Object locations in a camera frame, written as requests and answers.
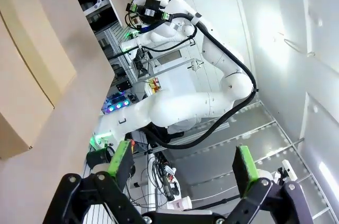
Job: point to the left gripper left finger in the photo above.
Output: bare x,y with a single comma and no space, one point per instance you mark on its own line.
121,160

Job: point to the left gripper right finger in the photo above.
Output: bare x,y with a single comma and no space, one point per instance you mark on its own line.
243,171

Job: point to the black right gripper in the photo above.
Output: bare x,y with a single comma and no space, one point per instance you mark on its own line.
149,9

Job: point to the large brown cardboard box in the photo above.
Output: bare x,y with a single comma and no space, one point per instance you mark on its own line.
26,49

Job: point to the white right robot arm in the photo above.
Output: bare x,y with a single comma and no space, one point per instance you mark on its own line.
185,102

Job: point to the black cylinder holder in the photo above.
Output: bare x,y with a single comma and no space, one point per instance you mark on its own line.
99,156

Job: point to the computer with coloured fans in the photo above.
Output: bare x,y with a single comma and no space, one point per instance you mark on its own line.
117,105

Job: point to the white camera on stand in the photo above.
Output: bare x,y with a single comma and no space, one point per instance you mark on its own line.
288,169

